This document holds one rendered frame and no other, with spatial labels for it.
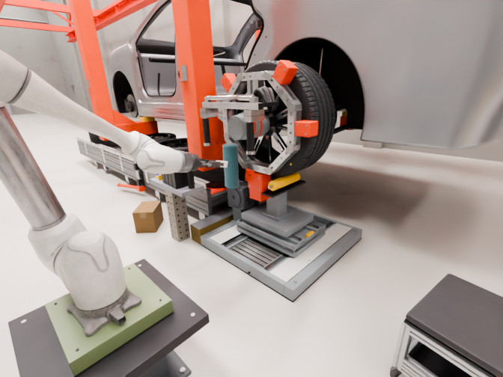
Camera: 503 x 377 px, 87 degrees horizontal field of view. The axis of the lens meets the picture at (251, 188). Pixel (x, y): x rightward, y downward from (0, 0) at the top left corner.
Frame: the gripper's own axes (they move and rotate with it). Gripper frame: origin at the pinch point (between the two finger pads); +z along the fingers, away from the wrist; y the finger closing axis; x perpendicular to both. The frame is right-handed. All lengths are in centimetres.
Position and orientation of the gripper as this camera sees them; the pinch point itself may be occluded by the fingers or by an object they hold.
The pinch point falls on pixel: (221, 164)
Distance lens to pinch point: 130.6
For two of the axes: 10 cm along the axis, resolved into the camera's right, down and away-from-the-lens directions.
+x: -1.4, 9.8, 1.5
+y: -7.7, -2.0, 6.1
